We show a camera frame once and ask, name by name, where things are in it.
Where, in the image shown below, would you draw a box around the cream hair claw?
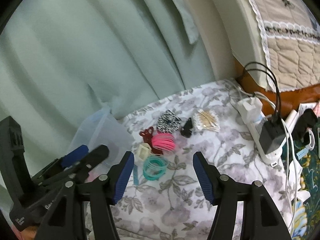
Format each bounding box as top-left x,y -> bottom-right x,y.
135,142 -> 152,161

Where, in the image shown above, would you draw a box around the clear plastic container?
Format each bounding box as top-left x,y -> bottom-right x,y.
69,105 -> 135,180

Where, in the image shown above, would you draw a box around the cotton swab pack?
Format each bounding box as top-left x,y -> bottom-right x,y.
192,109 -> 221,133

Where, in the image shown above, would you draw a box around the brown wooden bed frame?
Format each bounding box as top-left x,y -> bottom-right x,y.
236,76 -> 320,120

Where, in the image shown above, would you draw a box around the black cable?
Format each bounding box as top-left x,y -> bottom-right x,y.
241,61 -> 282,125
246,66 -> 280,125

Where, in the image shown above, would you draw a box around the white cable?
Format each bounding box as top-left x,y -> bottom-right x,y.
282,120 -> 301,230

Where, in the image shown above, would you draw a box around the black charger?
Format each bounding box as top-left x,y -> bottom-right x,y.
259,120 -> 287,154

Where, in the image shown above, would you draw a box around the white plug adapter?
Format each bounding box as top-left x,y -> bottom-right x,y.
240,97 -> 263,123

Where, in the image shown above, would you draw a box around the white smartwatch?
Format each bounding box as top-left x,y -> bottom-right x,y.
300,129 -> 316,158

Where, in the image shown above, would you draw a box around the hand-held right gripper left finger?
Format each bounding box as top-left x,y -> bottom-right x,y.
35,151 -> 135,240

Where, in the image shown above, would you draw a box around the grey floral blanket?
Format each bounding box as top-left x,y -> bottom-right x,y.
85,79 -> 298,240

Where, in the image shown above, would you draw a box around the dark teal floral cloth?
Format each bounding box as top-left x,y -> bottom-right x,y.
287,140 -> 320,240

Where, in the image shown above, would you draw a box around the pale green curtain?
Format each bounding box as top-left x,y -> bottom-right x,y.
0,0 -> 220,195

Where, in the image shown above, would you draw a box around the small black claw clip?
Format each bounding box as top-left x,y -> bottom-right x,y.
180,118 -> 194,137

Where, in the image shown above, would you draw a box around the black and white scrunchie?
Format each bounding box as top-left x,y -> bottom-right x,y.
157,109 -> 181,133

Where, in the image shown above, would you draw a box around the black object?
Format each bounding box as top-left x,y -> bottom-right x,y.
292,109 -> 318,140

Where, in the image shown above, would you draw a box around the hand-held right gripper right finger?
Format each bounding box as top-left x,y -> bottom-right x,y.
193,151 -> 292,240

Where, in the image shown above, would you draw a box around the teal hair ties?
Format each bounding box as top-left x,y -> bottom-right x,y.
142,155 -> 168,181

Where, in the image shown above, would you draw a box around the dark red hair claw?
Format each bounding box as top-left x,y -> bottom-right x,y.
139,127 -> 165,155

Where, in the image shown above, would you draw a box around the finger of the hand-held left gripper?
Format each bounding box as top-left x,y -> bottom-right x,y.
41,145 -> 110,189
32,144 -> 90,180

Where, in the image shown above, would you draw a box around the cream headboard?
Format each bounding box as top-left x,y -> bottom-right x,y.
200,0 -> 275,90

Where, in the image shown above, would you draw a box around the beige quilted lace cover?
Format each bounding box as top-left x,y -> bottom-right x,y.
234,0 -> 320,92

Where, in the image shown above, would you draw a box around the pink hair ties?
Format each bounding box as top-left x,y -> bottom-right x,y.
152,133 -> 175,152

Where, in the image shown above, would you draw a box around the white power strip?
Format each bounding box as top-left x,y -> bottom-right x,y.
236,100 -> 285,167

